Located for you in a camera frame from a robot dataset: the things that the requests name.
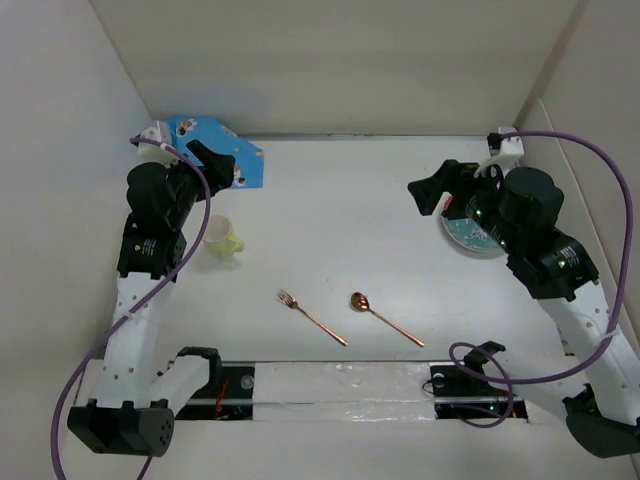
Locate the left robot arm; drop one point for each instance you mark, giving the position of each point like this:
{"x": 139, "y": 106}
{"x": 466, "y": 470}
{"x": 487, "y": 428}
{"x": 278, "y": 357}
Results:
{"x": 132, "y": 409}

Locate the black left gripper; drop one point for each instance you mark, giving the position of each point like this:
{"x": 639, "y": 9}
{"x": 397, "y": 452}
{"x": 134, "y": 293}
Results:
{"x": 220, "y": 174}

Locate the copper fork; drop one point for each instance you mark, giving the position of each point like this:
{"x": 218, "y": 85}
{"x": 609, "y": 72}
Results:
{"x": 292, "y": 303}

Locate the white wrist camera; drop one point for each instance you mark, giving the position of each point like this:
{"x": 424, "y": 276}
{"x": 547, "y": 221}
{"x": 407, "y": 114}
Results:
{"x": 506, "y": 150}
{"x": 157, "y": 131}

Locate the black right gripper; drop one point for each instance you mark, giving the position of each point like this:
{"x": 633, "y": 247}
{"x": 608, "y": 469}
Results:
{"x": 451, "y": 175}

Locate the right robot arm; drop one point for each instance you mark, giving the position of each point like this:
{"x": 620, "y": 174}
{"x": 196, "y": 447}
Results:
{"x": 599, "y": 399}

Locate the copper spoon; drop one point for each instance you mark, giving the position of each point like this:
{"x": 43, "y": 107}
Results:
{"x": 360, "y": 302}

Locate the blue space-print cloth placemat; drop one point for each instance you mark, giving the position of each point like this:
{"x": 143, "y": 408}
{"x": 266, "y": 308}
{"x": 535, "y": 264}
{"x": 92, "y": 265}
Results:
{"x": 249, "y": 159}

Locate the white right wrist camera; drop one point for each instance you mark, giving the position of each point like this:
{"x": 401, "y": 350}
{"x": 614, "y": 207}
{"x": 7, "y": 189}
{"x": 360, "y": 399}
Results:
{"x": 506, "y": 150}

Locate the pale yellow-green mug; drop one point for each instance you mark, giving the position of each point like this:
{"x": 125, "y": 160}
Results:
{"x": 220, "y": 238}

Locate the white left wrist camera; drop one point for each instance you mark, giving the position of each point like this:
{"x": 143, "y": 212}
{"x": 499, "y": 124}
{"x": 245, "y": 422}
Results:
{"x": 157, "y": 131}

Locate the red and teal plate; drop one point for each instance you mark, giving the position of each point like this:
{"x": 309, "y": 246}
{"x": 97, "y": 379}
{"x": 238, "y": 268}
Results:
{"x": 468, "y": 235}

